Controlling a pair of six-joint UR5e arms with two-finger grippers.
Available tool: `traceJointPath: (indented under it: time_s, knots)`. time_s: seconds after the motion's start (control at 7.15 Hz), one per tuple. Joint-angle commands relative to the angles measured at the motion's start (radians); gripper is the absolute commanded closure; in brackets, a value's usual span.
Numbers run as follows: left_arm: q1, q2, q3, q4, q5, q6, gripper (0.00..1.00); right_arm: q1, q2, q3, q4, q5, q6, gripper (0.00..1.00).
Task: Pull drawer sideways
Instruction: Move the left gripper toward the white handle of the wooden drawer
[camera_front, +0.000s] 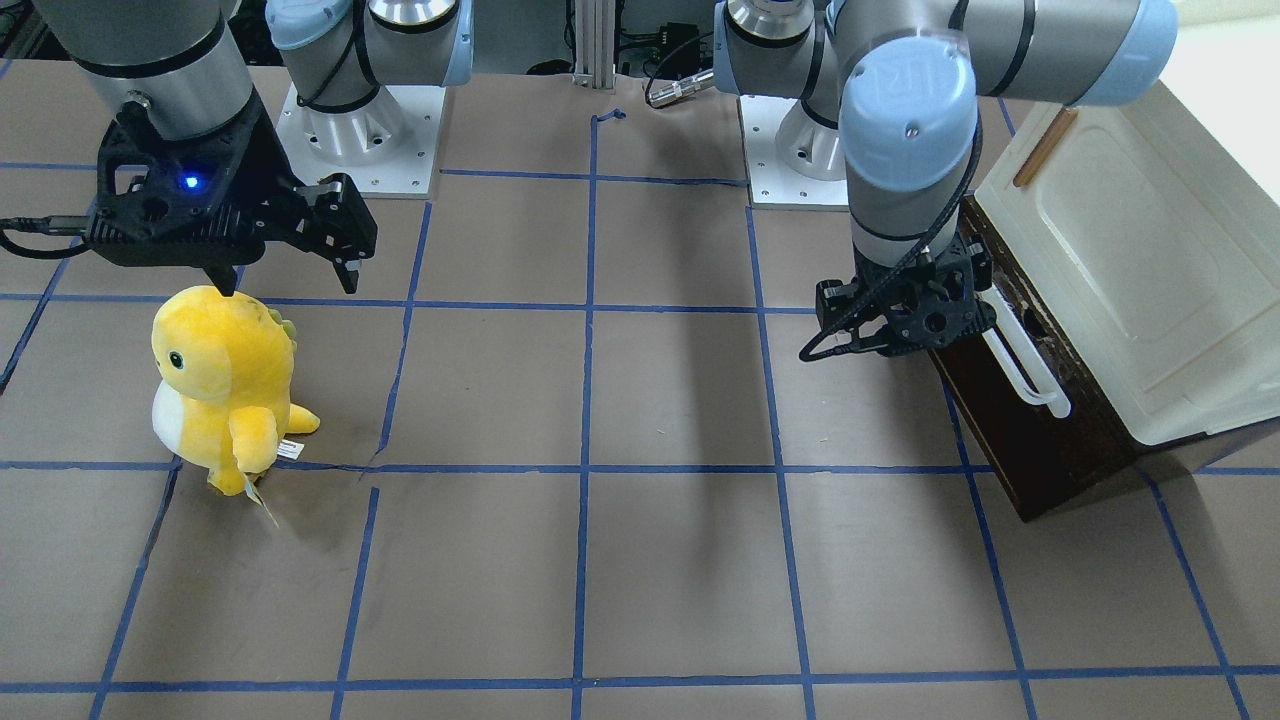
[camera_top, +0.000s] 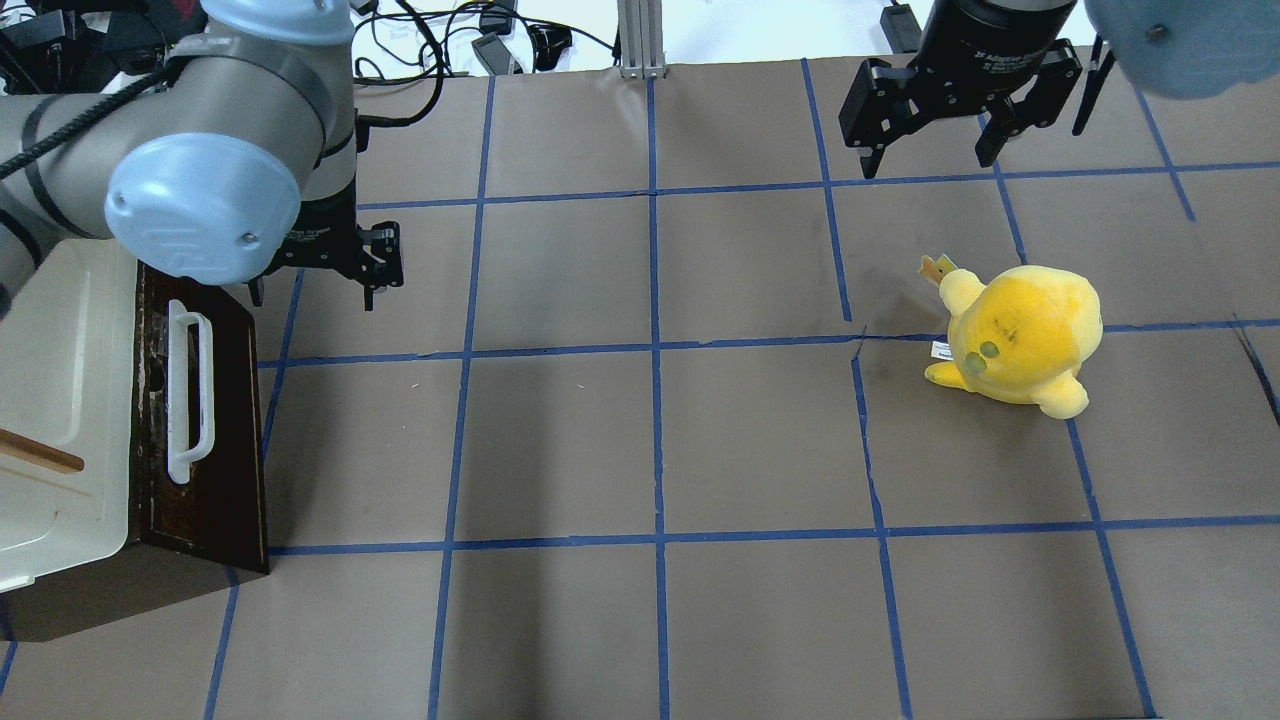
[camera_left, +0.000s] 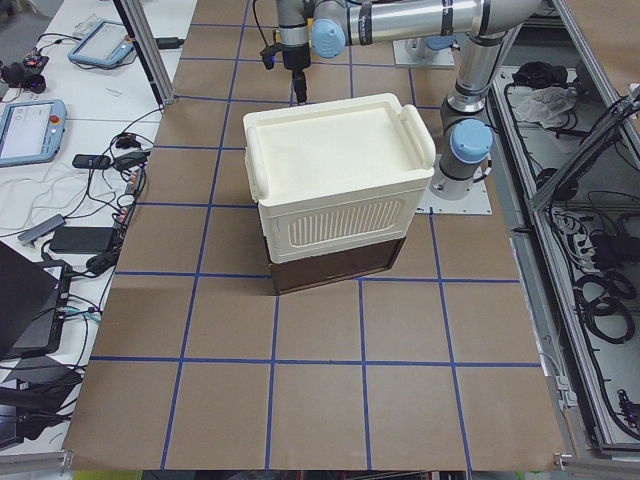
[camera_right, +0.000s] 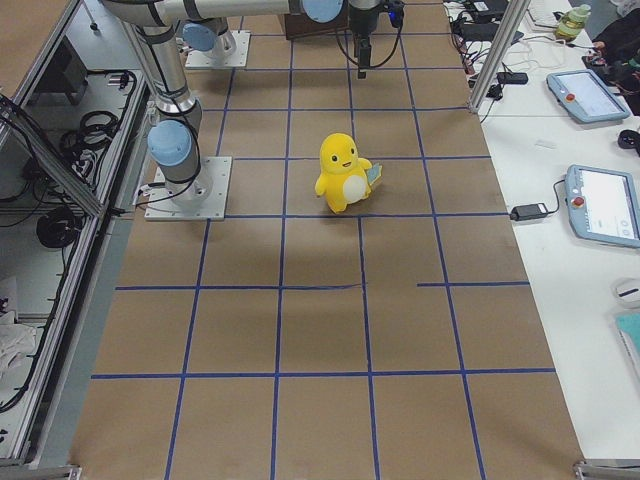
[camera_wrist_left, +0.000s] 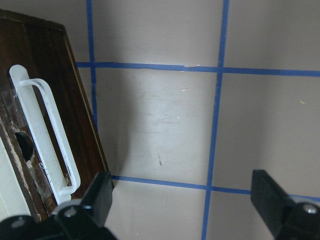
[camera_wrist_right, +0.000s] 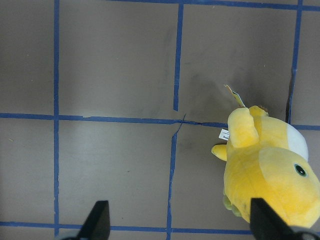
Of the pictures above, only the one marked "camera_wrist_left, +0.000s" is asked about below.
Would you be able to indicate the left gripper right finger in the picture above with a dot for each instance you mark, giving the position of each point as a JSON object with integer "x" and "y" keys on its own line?
{"x": 286, "y": 217}

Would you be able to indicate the cream plastic storage box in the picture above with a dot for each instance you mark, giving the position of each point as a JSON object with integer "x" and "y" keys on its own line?
{"x": 12, "y": 200}

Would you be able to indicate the white drawer handle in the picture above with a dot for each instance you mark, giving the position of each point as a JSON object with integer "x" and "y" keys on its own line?
{"x": 24, "y": 87}

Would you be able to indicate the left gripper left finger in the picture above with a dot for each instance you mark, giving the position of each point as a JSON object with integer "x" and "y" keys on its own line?
{"x": 85, "y": 218}

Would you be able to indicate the dark wooden drawer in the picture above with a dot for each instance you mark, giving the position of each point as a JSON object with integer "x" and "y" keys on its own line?
{"x": 42, "y": 47}

